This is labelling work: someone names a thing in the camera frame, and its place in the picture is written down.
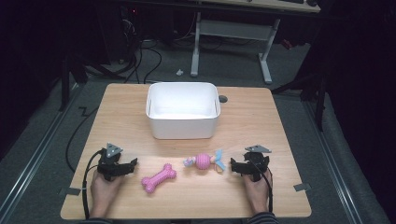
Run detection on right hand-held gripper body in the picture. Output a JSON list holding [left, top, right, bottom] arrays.
[[244, 144, 273, 183]]

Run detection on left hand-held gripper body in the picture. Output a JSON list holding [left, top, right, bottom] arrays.
[[96, 142, 126, 182]]

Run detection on pink spiky bone toy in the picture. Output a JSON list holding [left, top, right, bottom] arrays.
[[140, 162, 177, 194]]

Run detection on pink ball rope toy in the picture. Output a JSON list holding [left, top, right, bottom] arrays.
[[182, 148, 227, 175]]

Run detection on white plastic bin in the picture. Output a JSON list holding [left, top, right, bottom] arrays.
[[145, 81, 221, 140]]

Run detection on person's right hand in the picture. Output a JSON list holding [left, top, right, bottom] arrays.
[[242, 169, 274, 217]]

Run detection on person's left hand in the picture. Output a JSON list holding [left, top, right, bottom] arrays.
[[89, 169, 124, 219]]

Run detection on grey tape strip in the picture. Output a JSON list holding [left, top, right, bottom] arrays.
[[292, 182, 312, 192], [58, 186, 82, 197]]

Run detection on black metal stand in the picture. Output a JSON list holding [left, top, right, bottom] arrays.
[[270, 69, 329, 133], [58, 54, 90, 112]]

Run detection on wooden desk with grey legs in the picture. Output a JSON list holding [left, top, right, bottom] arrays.
[[190, 0, 322, 86]]

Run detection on right hand-held gripper black cable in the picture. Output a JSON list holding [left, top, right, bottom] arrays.
[[248, 158, 275, 215]]

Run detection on hand-held gripper black cable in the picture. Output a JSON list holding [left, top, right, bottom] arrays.
[[80, 148, 106, 219], [248, 158, 275, 215]]

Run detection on left hand-held gripper black cable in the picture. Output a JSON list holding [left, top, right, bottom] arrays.
[[80, 148, 106, 219]]

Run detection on black floor cable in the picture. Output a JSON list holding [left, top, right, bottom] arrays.
[[64, 106, 100, 174]]

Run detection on metal floor rail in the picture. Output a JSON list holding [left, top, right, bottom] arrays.
[[0, 83, 82, 220], [302, 101, 364, 224]]

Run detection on bundle of black cables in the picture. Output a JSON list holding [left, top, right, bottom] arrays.
[[120, 12, 163, 85]]

